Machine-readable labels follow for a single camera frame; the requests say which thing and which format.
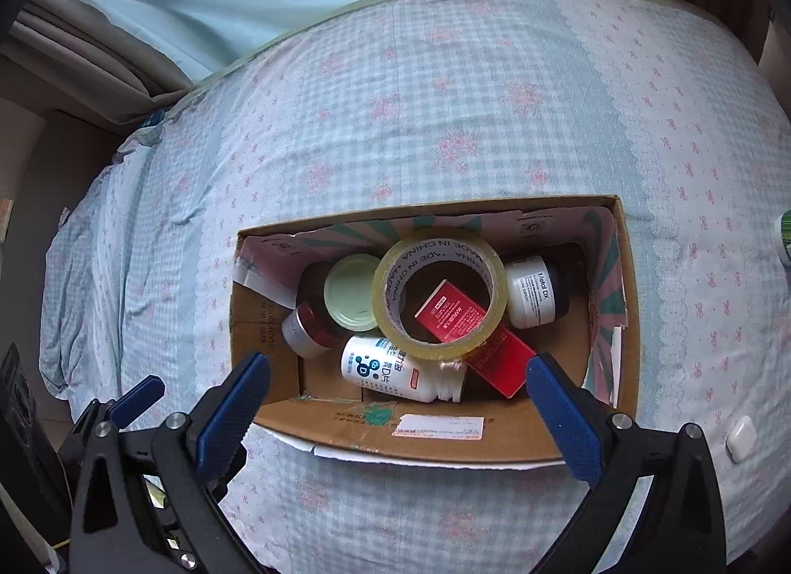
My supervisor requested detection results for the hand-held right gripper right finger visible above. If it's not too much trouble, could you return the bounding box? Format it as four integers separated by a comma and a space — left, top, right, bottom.
525, 352, 724, 574

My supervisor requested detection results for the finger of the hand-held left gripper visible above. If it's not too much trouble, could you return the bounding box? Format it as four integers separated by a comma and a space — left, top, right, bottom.
67, 376, 165, 434

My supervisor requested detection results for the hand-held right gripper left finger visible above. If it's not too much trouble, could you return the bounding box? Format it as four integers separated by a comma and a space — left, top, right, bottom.
68, 350, 273, 574

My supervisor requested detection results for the silver lid red jar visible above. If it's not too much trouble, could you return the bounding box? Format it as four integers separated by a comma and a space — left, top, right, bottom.
281, 302, 347, 360

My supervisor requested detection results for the cardboard box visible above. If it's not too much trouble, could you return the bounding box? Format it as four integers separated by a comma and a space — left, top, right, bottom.
230, 194, 641, 471

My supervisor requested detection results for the white jar with black lid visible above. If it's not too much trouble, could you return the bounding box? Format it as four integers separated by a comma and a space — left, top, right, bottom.
503, 256, 573, 331

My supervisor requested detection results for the red carton box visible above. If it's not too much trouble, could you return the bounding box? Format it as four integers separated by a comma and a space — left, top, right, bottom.
415, 278, 537, 399

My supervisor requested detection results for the white plastic bottle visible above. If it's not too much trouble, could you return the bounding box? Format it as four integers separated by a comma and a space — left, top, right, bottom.
340, 334, 468, 405

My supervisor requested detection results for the green lid dark jar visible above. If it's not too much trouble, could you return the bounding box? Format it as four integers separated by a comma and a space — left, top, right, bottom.
300, 254, 382, 340

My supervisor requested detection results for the clear packing tape roll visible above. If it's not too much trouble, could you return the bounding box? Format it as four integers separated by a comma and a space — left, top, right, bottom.
372, 228, 509, 362

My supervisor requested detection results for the black object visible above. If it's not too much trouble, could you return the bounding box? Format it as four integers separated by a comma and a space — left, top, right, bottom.
0, 342, 63, 531

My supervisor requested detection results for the white earbuds case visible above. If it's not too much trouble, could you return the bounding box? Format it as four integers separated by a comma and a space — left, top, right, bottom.
726, 416, 756, 464

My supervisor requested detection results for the yellow green small container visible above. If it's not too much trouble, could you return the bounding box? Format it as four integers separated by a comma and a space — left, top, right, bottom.
775, 209, 791, 269

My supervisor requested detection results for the checked floral bed sheet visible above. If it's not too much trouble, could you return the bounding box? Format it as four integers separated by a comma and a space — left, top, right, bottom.
37, 0, 791, 574

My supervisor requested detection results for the green mattress cover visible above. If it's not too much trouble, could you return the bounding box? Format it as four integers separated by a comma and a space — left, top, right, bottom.
167, 0, 718, 108

